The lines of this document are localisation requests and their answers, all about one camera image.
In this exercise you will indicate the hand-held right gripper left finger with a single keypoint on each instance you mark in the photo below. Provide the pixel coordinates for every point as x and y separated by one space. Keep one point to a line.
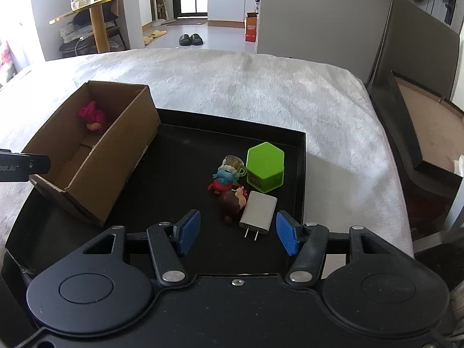
188 232

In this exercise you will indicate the orange cardboard box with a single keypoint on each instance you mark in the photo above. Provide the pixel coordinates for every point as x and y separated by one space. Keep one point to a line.
251 27

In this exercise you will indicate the pink figurine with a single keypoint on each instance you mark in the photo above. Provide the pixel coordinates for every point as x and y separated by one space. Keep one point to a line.
93 116

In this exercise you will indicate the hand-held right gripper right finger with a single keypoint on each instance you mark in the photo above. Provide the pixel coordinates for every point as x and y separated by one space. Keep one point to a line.
286 234

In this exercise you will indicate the white power strip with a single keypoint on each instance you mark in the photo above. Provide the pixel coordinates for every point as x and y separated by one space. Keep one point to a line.
74 33

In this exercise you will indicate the yellow slipper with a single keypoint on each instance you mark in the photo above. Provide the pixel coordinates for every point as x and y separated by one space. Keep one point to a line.
148 40
158 33

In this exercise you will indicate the green hexagonal box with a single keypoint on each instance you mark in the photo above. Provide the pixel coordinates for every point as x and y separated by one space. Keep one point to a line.
264 166

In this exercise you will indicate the brown round figurine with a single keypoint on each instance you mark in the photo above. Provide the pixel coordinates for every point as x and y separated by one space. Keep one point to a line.
230 203

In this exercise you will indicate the black-framed brown board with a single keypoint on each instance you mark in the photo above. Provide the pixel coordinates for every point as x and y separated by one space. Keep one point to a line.
427 123

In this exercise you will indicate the brown cardboard box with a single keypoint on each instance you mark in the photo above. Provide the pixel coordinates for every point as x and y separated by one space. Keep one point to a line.
116 159

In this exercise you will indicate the white charger plug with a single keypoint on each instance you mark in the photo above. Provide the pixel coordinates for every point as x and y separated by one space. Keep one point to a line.
258 212

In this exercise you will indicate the blue and red figurine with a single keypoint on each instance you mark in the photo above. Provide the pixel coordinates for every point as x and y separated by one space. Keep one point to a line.
223 183

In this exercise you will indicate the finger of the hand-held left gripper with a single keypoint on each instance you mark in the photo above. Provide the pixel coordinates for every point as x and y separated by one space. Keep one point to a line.
40 164

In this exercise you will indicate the dark grey headboard panel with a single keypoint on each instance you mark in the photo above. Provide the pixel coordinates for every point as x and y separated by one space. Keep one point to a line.
417 47

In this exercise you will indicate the white fleece blanket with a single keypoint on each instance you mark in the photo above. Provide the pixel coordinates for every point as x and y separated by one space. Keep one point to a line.
235 87

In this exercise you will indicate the spray bottle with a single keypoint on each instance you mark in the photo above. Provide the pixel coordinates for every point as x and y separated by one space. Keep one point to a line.
257 3

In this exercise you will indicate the white standing fan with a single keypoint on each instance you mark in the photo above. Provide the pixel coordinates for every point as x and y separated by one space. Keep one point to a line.
155 0

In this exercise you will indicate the small clear toy mug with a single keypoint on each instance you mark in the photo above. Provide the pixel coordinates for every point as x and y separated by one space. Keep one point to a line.
234 164

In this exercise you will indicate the round gold-edged table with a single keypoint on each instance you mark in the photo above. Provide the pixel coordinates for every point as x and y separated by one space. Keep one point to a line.
98 21

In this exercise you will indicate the black tray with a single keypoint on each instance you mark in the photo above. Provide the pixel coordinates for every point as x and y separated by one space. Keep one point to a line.
181 159

